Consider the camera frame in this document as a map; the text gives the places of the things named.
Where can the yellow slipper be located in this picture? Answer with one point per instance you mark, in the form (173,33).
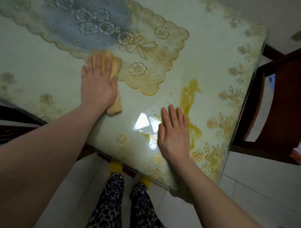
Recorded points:
(115,167)
(145,182)

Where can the dark red wooden chair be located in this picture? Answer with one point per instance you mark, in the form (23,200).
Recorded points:
(284,105)

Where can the person's left thumb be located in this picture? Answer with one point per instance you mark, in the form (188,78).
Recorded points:
(114,85)

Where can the person's left hand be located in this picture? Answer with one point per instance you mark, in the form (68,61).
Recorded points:
(98,89)

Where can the dark wooden bench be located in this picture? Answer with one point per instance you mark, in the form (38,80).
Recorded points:
(16,117)

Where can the person's right forearm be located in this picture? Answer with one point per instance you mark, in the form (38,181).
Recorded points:
(211,197)

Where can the person's left middle finger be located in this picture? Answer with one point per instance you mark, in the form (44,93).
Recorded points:
(98,63)

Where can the gold floral lace table mat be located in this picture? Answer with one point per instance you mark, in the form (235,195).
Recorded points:
(145,47)

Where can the person's right thumb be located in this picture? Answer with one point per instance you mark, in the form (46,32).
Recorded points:
(160,135)

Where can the person's right little finger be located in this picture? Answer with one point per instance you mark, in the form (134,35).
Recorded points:
(185,123)

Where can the gold floral tablecloth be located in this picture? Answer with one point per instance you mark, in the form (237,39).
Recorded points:
(218,58)

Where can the person's right hand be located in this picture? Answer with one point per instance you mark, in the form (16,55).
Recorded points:
(175,141)

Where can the person's left little finger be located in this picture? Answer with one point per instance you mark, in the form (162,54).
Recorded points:
(84,72)

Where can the yellow cleaning cloth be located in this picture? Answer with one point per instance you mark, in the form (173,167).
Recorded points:
(116,68)

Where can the leopard print trousers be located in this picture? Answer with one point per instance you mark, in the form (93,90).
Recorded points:
(110,206)

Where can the yellow liquid spill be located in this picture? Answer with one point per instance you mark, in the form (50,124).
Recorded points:
(188,98)

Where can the person's right middle finger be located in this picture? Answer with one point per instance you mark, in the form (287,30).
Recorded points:
(173,114)

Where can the person's left forearm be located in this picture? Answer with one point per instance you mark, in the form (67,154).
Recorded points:
(47,152)

